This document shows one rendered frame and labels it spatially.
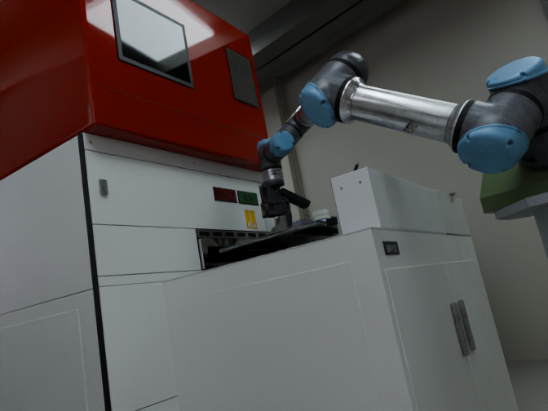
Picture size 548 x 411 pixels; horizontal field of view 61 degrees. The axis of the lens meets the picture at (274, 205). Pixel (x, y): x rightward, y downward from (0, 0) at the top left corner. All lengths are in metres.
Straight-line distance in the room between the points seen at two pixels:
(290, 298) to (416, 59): 3.49
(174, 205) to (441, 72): 3.15
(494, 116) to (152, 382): 0.99
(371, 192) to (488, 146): 0.25
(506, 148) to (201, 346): 0.84
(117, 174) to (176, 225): 0.23
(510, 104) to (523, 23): 3.08
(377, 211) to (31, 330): 0.98
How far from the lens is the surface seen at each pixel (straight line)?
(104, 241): 1.25
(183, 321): 1.29
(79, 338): 1.28
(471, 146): 1.02
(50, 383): 1.41
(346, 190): 1.07
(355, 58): 1.25
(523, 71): 1.10
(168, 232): 1.39
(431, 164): 4.10
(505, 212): 1.18
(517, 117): 1.03
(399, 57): 4.44
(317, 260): 1.03
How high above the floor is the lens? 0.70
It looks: 12 degrees up
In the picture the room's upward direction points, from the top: 11 degrees counter-clockwise
